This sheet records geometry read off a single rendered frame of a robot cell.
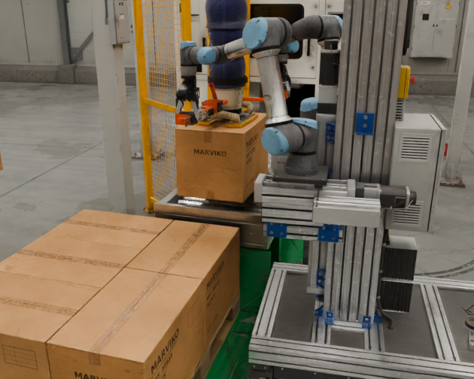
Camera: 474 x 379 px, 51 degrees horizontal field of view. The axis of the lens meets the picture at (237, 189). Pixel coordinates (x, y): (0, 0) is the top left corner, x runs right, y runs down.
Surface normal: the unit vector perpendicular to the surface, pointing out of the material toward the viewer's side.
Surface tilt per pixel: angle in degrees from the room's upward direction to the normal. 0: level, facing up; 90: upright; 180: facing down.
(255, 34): 83
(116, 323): 0
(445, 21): 90
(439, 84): 90
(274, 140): 97
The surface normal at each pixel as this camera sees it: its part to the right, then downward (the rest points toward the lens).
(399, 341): 0.00, -0.94
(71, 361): -0.29, 0.32
